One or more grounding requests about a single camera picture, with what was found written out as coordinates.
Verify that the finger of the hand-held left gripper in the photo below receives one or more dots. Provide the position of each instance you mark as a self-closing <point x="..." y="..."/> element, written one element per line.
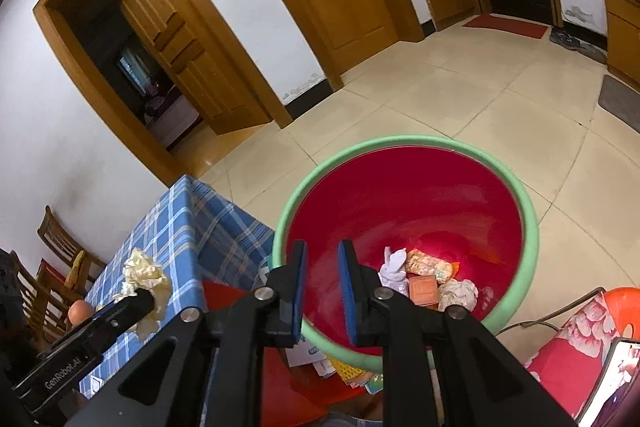
<point x="127" y="309"/>

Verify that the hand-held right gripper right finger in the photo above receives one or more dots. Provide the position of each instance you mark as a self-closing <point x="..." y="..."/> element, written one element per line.
<point x="348" y="294"/>

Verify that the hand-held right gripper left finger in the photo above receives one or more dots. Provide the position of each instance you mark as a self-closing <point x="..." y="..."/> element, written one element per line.
<point x="299" y="292"/>

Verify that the cream paper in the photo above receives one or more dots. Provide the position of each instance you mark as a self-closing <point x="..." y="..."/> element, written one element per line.
<point x="142" y="277"/>
<point x="457" y="294"/>

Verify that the orange cardboard box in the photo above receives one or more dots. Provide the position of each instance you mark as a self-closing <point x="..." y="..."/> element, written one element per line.
<point x="424" y="291"/>

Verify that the orange foam fruit net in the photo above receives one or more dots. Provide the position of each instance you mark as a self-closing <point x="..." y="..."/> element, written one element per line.
<point x="427" y="266"/>

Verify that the red basin with green rim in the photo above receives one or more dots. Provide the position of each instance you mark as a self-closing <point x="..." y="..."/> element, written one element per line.
<point x="400" y="197"/>

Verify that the white printed paper box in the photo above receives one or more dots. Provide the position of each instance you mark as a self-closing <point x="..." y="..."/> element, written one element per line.
<point x="305" y="357"/>

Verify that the wooden dining chair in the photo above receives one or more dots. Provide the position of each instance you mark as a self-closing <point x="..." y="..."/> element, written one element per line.
<point x="40" y="302"/>

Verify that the papers and packets under bin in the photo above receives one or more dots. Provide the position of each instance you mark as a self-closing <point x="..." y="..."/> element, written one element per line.
<point x="357" y="374"/>

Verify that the wooden chair with yellow cushion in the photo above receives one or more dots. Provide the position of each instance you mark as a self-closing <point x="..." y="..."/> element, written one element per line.
<point x="60" y="237"/>

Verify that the blue plaid tablecloth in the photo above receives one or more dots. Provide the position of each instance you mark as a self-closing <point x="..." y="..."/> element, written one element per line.
<point x="200" y="227"/>

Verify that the pink bed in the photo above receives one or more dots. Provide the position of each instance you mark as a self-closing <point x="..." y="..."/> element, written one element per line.
<point x="172" y="119"/>

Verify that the red floral cushion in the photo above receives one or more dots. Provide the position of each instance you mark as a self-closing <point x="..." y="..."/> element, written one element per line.
<point x="575" y="347"/>

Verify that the open wooden door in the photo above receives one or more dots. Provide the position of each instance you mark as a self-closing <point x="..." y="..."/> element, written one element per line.
<point x="190" y="42"/>

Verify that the smartphone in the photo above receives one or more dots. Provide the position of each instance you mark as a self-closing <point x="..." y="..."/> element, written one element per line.
<point x="617" y="382"/>

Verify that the red doormat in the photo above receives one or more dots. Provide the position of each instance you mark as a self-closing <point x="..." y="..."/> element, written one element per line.
<point x="505" y="27"/>

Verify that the grey floor mat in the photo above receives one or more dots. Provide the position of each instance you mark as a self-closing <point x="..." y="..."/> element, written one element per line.
<point x="620" y="102"/>

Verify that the grey shoe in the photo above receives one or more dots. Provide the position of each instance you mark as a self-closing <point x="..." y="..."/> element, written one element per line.
<point x="592" y="53"/>
<point x="565" y="39"/>

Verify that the wooden cabinet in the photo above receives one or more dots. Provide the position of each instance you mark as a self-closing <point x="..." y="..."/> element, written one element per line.
<point x="625" y="37"/>

